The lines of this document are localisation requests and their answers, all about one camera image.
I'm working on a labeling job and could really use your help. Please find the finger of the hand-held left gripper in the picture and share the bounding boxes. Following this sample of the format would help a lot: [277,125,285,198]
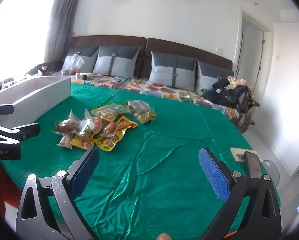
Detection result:
[0,105,15,121]
[0,122,41,144]

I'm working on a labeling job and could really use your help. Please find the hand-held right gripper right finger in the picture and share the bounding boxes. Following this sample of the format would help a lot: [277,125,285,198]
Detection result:
[199,147,282,240]

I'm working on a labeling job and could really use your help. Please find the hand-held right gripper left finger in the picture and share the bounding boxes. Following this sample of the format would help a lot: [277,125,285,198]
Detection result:
[15,146,107,240]

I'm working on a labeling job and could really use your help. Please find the white cardboard box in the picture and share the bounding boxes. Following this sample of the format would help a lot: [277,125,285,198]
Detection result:
[0,76,71,128]

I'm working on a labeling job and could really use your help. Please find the red and yellow snack packet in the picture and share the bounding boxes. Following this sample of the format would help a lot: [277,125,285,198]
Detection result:
[70,117,106,150]

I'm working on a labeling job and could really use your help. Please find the beige snack packet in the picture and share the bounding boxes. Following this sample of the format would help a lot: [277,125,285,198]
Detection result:
[57,132,74,148]

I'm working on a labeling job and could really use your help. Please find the clear packet with brown snack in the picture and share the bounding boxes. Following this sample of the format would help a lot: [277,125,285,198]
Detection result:
[53,109,81,136]

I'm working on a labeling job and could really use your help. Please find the small clear snack packet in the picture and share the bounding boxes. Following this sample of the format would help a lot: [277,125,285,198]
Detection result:
[78,108,98,137]

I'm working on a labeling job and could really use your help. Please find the clear sausage packet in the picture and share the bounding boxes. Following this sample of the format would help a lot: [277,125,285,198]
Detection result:
[100,120,120,140]

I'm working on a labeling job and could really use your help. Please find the yellow printed snack packet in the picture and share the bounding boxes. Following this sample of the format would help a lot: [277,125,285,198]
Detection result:
[93,116,139,152]

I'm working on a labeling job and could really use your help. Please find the yellow packet with clear window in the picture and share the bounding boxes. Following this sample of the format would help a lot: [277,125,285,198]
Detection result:
[92,104,128,120]

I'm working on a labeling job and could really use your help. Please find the olive clear snack bag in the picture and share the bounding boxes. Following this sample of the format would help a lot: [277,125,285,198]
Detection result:
[125,100,157,125]

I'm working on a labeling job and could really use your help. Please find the person's right hand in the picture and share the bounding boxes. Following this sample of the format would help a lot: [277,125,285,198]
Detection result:
[156,232,175,240]

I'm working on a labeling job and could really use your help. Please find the group of jars and cans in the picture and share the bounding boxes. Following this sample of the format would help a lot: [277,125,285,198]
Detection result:
[0,79,16,92]

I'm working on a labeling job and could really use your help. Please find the person's orange clothing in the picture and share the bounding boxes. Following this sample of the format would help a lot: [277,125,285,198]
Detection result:
[0,159,23,208]

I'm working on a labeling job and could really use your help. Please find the gold smartphone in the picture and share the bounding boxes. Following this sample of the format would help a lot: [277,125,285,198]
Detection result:
[230,147,255,162]

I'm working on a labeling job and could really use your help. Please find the black remote control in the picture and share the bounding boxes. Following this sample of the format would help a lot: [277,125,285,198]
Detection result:
[243,150,263,178]

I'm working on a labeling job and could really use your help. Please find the green satin blanket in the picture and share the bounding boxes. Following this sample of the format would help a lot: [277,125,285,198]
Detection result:
[0,84,281,240]

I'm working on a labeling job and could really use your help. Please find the brown handbag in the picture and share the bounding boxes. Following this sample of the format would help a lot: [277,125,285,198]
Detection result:
[236,87,260,131]

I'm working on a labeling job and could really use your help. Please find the clear plastic bag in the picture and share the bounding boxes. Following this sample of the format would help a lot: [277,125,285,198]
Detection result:
[61,53,85,75]

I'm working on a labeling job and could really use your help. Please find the grey two-tone pillow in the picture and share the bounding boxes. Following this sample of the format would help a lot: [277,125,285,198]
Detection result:
[93,45,142,78]
[196,60,235,92]
[64,45,100,72]
[149,51,198,91]

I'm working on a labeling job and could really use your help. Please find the grey curtain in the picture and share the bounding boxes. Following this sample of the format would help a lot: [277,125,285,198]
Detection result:
[44,0,85,63]

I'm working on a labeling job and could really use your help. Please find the white door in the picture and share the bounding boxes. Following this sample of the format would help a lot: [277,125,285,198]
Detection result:
[236,26,266,99]

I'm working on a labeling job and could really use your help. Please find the brown headboard panel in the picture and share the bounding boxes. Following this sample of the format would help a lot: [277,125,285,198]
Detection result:
[70,35,147,77]
[141,38,233,80]

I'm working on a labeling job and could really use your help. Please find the black cable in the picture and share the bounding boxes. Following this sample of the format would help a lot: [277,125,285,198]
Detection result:
[90,76,131,87]

